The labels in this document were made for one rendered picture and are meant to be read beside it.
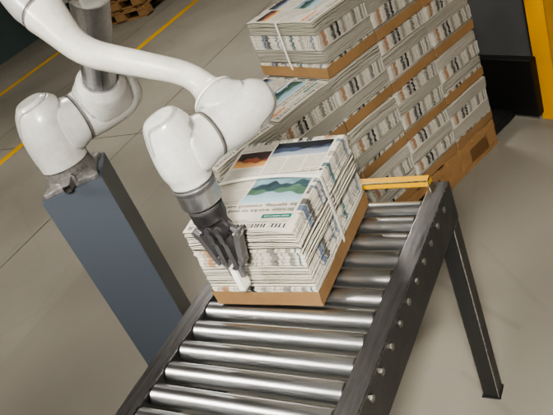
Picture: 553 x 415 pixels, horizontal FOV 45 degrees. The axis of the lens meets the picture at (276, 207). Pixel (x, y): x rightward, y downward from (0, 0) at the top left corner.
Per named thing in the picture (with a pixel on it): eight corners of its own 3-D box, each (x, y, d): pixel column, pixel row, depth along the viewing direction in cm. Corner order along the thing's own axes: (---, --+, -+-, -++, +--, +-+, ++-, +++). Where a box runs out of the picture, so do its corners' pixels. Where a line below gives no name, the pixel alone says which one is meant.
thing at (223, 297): (243, 260, 175) (237, 248, 172) (345, 258, 160) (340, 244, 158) (217, 304, 163) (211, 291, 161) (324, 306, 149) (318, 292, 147)
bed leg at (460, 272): (485, 383, 216) (439, 217, 181) (504, 384, 213) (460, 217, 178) (481, 397, 212) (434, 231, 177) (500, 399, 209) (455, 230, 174)
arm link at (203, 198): (185, 168, 140) (197, 191, 143) (163, 194, 134) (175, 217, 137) (220, 165, 136) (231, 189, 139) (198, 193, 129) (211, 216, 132)
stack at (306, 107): (239, 312, 290) (155, 152, 248) (401, 163, 341) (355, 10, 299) (299, 343, 261) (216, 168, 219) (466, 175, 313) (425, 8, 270)
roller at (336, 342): (204, 329, 167) (196, 315, 164) (379, 344, 142) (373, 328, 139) (194, 344, 163) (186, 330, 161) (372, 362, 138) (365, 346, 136)
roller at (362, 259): (248, 259, 184) (242, 246, 182) (412, 262, 159) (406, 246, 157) (241, 272, 181) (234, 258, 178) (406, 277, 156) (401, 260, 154)
